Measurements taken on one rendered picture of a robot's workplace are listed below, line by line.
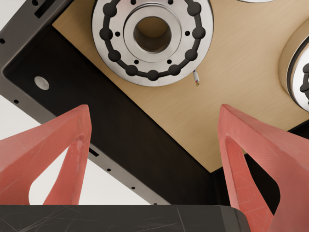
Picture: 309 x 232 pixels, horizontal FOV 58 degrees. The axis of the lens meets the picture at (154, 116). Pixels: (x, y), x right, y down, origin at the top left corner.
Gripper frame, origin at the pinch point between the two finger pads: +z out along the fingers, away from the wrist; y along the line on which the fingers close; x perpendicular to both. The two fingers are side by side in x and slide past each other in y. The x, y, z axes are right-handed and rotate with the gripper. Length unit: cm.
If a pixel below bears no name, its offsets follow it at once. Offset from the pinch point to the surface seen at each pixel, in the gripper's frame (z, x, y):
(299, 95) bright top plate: 12.9, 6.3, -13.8
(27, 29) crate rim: 6.3, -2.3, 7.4
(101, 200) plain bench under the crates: 29, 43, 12
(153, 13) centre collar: 12.5, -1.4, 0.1
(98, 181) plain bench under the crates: 28.9, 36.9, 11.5
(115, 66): 13.0, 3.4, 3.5
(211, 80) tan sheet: 16.1, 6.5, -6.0
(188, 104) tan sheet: 16.1, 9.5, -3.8
